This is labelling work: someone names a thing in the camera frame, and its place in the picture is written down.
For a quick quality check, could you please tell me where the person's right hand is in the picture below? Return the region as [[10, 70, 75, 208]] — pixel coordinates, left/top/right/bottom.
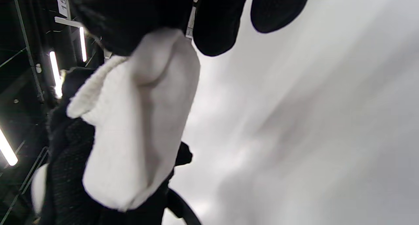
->
[[67, 0, 313, 57]]

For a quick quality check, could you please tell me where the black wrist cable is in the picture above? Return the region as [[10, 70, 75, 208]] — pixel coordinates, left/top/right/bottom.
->
[[166, 188, 202, 225]]

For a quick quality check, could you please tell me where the white numbered paper sign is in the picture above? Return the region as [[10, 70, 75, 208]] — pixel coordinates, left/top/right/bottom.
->
[[56, 0, 71, 18]]

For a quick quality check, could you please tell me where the white ceiling light tube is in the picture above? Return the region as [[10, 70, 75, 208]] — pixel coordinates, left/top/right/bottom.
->
[[0, 127, 19, 167], [49, 51, 63, 99], [79, 26, 88, 62]]

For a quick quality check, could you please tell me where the person's left hand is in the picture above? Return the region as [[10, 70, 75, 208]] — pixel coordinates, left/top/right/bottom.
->
[[39, 67, 193, 225]]

